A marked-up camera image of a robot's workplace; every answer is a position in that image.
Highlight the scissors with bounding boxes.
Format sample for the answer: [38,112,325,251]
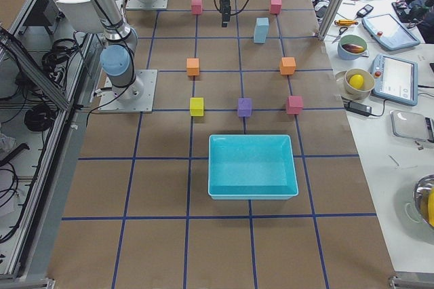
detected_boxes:
[332,26,349,43]

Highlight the purple foam block left side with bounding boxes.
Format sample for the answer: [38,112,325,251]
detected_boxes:
[237,98,252,117]

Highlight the yellow lemon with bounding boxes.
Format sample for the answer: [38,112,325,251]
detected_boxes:
[348,74,364,90]

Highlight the pink foam block near right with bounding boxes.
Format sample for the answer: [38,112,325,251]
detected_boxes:
[269,0,282,15]

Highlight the orange foam block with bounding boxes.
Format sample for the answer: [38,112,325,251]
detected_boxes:
[186,58,200,77]
[279,57,296,75]

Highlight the blue teach pendant far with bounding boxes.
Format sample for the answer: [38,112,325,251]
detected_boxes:
[361,14,420,51]

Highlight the black power adapter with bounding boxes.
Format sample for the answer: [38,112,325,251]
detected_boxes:
[344,100,372,117]

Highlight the light blue block arm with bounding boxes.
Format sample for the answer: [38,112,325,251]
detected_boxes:
[254,17,269,37]
[254,29,268,43]

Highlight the white kitchen scale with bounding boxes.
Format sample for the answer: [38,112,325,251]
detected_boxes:
[391,111,433,143]

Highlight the green bowl with dark fruit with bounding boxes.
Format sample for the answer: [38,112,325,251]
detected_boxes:
[337,35,368,60]

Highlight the beige bowl with lemon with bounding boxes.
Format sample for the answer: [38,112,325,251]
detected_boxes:
[344,69,375,100]

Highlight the pink foam block far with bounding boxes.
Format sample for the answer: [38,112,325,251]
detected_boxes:
[191,0,203,16]

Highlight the orange foam block far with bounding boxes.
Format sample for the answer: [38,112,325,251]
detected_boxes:
[186,58,200,77]

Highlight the cyan plastic bin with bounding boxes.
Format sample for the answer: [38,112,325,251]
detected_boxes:
[208,134,299,200]

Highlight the pink foam block near left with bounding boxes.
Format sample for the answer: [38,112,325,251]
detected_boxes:
[285,96,304,115]

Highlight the orange handled tool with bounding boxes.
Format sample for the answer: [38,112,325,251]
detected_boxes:
[334,19,359,26]

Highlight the steel bowl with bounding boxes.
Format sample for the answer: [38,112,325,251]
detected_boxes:
[413,174,433,229]

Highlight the blue teach pendant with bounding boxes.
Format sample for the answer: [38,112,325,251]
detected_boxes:
[370,54,418,107]
[361,14,420,51]

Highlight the yellow foam block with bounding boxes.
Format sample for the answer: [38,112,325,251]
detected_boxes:
[189,97,205,117]

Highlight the pink foam block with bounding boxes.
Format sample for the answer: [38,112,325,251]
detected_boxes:
[269,0,282,15]
[191,0,203,16]
[285,96,304,115]

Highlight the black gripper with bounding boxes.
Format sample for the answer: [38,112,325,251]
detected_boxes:
[220,1,231,28]

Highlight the orange foam block near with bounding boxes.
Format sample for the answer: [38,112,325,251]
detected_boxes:
[279,57,296,75]

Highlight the blue teach pendant near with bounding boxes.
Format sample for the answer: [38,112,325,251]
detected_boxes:
[370,54,418,107]

